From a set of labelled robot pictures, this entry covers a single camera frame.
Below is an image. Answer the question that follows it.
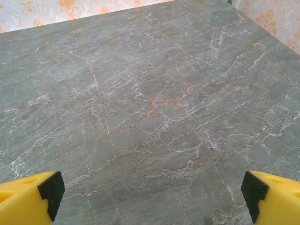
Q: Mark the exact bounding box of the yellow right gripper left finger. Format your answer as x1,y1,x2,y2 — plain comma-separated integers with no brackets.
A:
0,171,65,225

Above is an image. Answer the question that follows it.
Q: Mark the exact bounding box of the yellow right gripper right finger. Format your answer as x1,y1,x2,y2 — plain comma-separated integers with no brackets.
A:
240,171,300,225

